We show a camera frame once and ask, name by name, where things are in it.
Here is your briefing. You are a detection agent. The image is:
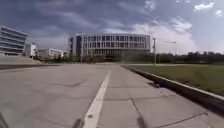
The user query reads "grey concrete slab pavement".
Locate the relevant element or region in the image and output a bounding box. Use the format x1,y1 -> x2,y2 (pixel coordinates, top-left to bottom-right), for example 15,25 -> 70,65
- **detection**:
0,63 -> 224,128

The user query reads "low pale building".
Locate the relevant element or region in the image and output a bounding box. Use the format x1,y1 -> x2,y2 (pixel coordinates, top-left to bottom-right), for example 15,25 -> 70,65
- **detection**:
36,48 -> 64,61

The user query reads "pole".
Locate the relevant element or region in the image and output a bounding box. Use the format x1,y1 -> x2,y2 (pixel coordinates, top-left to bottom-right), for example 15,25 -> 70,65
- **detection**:
152,37 -> 158,66

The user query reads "row of dark trees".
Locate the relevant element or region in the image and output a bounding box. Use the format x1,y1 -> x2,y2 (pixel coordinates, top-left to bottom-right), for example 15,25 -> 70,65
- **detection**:
121,50 -> 224,65

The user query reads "white painted line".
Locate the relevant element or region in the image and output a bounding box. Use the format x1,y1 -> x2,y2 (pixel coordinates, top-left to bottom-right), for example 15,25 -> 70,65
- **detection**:
82,69 -> 113,128

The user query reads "robot's own part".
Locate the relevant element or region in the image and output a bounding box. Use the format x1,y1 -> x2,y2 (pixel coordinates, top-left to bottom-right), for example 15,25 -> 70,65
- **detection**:
135,114 -> 148,128
72,118 -> 84,128

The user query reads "small white building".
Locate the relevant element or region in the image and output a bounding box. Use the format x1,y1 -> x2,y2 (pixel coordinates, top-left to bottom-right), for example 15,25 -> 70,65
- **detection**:
23,43 -> 38,58

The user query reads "grey sloped bank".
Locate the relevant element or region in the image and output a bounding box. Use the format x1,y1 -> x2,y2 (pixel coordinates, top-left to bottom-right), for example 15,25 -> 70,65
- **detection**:
0,54 -> 43,66

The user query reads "grey concrete kerb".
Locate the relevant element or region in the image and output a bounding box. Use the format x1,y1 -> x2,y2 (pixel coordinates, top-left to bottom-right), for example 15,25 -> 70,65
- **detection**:
121,64 -> 224,113

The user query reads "grass lawn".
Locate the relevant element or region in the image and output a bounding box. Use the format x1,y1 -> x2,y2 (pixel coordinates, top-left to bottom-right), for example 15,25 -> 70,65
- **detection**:
128,63 -> 224,98

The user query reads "wide grey windowed building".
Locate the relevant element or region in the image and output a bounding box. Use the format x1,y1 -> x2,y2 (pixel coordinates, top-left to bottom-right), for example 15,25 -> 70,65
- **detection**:
68,32 -> 152,62

